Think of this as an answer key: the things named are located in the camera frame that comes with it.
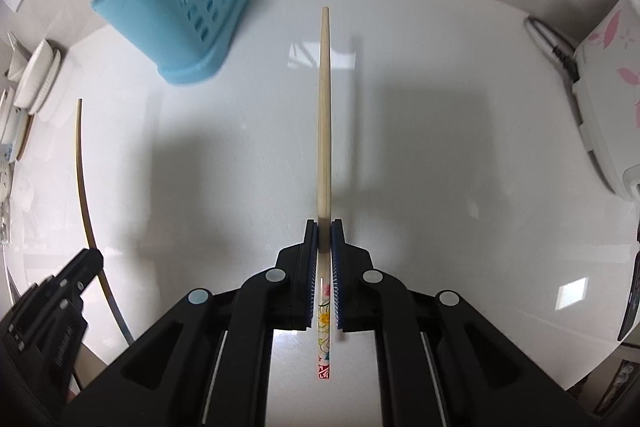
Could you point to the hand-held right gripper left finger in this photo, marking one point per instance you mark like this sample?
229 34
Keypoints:
311 257

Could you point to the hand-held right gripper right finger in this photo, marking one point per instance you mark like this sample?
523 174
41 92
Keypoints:
338 257

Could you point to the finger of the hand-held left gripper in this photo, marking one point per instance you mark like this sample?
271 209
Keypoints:
80 269

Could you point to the golden chopstick grey striped end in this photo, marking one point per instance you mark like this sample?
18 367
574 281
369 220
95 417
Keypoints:
82 187

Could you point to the light wooden chopstick floral end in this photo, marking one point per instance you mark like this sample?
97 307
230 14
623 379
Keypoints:
324 117

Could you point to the white plate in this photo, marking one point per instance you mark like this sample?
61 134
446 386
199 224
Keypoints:
12 119

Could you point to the white oval dish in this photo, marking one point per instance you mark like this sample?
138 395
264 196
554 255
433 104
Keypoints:
37 74

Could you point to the white floral rice cooker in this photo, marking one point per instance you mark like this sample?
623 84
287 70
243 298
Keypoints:
607 97

